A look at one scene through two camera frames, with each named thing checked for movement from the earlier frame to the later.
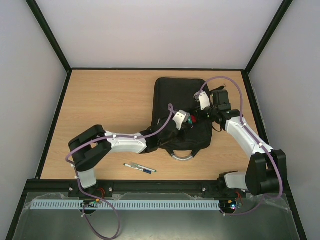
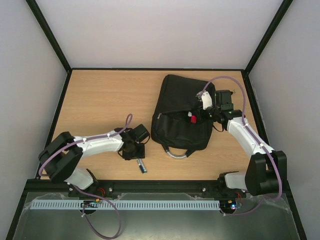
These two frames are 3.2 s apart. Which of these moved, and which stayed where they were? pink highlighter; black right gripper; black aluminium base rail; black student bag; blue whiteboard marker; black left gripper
Moved: blue whiteboard marker; black student bag; black left gripper
Stayed: black aluminium base rail; black right gripper; pink highlighter
